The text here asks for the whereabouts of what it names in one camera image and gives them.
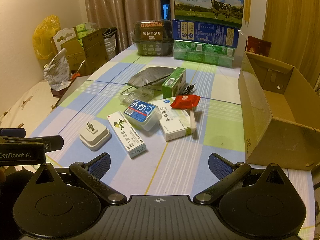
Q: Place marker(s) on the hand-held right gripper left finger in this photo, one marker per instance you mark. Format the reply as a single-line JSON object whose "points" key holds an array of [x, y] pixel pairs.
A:
{"points": [[101, 165]]}

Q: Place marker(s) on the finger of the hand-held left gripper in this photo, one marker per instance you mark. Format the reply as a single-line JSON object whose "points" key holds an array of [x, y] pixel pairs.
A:
{"points": [[12, 132], [53, 142]]}

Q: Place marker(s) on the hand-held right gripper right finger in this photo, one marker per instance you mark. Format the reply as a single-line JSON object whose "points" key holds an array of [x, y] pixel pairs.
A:
{"points": [[218, 166]]}

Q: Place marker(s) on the white medicine box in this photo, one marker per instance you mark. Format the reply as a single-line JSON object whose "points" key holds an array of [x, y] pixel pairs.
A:
{"points": [[175, 125]]}

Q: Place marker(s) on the red candy packet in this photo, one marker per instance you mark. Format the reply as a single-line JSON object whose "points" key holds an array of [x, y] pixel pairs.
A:
{"points": [[185, 102]]}

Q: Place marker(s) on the clear packaging with metal hook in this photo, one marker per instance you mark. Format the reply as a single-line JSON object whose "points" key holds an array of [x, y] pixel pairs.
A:
{"points": [[127, 97]]}

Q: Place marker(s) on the small green paper box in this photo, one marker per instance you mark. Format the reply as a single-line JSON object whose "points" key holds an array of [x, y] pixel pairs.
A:
{"points": [[172, 82]]}

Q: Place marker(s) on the silver foil pouch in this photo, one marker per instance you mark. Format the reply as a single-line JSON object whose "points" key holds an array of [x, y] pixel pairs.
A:
{"points": [[152, 76]]}

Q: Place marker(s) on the desktop with checked cloth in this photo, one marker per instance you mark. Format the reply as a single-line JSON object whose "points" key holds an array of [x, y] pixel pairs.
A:
{"points": [[175, 160]]}

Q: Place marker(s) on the white power adapter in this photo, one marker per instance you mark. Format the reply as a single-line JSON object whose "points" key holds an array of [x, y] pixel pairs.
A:
{"points": [[96, 137]]}

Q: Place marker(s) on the floral bed sheet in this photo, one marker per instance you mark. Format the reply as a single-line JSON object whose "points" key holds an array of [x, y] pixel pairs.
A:
{"points": [[25, 105]]}

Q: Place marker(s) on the white ointment box green print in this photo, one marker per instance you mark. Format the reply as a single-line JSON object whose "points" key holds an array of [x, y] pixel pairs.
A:
{"points": [[127, 137]]}

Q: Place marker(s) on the dark wooden stand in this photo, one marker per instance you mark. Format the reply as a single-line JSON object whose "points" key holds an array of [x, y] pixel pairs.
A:
{"points": [[60, 93]]}

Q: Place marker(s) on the white plastic spoon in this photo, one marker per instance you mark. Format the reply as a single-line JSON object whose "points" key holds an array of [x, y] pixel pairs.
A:
{"points": [[192, 122]]}

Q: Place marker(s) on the clear plastic box blue label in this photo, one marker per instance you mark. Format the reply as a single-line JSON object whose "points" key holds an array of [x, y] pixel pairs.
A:
{"points": [[140, 112]]}

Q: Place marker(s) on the crumpled silver bag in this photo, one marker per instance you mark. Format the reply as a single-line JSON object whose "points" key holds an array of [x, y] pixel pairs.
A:
{"points": [[57, 72]]}

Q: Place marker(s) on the small brown cardboard box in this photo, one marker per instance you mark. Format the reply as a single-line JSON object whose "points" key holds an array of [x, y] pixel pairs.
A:
{"points": [[73, 57]]}

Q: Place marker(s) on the tall brown cardboard box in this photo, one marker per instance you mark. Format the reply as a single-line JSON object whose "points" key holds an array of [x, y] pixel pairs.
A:
{"points": [[95, 52]]}

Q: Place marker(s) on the yellow plastic bag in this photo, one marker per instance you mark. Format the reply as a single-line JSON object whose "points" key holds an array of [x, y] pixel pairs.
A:
{"points": [[43, 37]]}

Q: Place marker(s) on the white plastic bucket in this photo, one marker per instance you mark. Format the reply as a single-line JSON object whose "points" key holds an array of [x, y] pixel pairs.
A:
{"points": [[110, 47]]}

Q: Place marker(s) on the green shrink-wrapped carton pack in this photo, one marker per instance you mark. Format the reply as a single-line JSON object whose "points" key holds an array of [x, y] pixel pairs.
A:
{"points": [[200, 52]]}

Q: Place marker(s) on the green tissue packs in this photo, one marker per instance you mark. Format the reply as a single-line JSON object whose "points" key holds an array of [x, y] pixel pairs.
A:
{"points": [[85, 30]]}

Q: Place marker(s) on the dark red gift box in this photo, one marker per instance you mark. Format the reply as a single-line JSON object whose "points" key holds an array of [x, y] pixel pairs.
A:
{"points": [[260, 46]]}

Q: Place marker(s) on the blue printed carton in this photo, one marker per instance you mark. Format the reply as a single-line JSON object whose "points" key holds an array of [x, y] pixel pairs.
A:
{"points": [[205, 33]]}

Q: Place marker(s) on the dark plastic food box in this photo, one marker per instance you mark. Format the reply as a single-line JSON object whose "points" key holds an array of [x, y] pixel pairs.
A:
{"points": [[152, 37]]}

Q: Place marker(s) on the beige curtain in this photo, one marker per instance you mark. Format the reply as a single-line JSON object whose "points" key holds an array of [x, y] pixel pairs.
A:
{"points": [[112, 5]]}

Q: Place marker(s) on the wooden door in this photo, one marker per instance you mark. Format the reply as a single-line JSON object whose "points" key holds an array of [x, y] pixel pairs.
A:
{"points": [[292, 25]]}

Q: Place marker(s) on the milk carton with cow print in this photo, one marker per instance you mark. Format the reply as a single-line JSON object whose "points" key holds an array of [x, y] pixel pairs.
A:
{"points": [[207, 5]]}

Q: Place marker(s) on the dark window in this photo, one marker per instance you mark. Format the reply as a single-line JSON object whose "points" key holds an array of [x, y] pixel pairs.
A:
{"points": [[165, 11]]}

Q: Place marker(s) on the yellow wall hanging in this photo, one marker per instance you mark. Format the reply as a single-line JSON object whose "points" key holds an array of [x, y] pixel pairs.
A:
{"points": [[247, 7]]}

